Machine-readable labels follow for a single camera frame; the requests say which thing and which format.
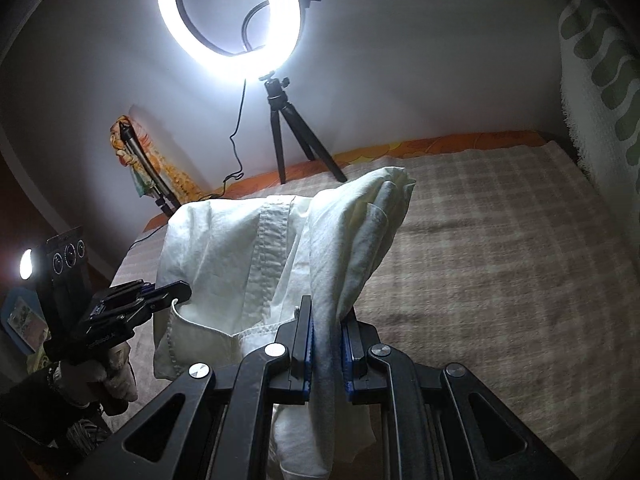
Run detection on white ring light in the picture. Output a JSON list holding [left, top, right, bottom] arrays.
[[157, 0, 303, 79]]

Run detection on white long-sleeve shirt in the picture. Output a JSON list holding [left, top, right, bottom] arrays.
[[153, 167, 414, 479]]

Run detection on green patterned white pillow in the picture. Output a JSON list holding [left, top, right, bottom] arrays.
[[554, 0, 639, 260]]

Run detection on white clip desk lamp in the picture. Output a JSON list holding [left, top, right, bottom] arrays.
[[18, 248, 34, 281]]

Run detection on blue plastic chair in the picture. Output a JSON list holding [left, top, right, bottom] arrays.
[[1, 287, 48, 356]]

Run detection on orange floral bed sheet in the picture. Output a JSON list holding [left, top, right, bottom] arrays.
[[143, 130, 551, 232]]

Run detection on folded tripod with colourful cloth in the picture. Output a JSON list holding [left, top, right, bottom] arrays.
[[110, 115, 206, 218]]

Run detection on black mini tripod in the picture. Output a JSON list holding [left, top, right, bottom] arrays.
[[260, 72, 347, 184]]

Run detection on black ring light cable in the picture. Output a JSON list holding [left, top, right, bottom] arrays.
[[219, 0, 274, 196]]

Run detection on checked beige bed blanket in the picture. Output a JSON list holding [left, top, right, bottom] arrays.
[[106, 140, 640, 480]]

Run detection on left hand in grey glove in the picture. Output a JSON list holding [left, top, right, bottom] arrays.
[[76, 342, 138, 416]]

